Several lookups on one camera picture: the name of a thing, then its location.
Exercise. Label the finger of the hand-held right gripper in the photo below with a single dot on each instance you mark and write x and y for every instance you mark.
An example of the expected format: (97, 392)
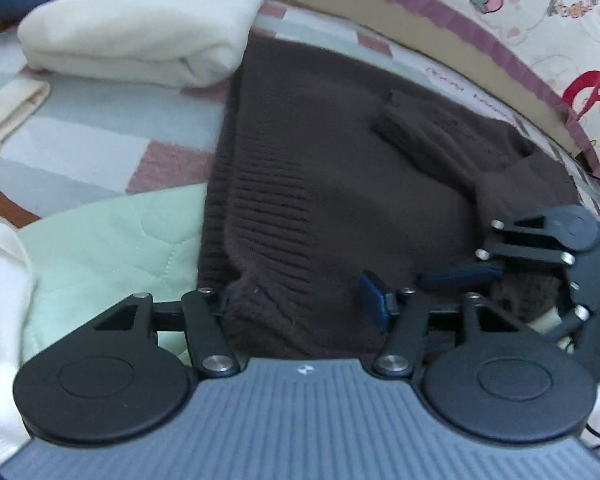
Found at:
(570, 325)
(460, 276)

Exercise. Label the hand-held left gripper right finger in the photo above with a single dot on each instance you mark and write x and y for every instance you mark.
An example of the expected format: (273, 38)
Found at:
(375, 300)

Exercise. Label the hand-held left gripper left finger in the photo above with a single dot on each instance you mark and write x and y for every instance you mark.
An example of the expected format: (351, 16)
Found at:
(205, 320)

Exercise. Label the dark brown knit sweater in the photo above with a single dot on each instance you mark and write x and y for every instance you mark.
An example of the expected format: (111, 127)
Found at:
(330, 185)

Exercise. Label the light green quilted cloth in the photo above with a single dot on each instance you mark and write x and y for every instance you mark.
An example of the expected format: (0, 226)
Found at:
(105, 250)

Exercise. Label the white fleece cloth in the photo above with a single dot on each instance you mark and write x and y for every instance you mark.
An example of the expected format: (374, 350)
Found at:
(0, 335)

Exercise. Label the cream canvas cloth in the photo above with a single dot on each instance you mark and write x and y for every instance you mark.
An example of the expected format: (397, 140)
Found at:
(5, 115)

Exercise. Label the white folded garment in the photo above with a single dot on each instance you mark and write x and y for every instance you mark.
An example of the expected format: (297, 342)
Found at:
(145, 25)

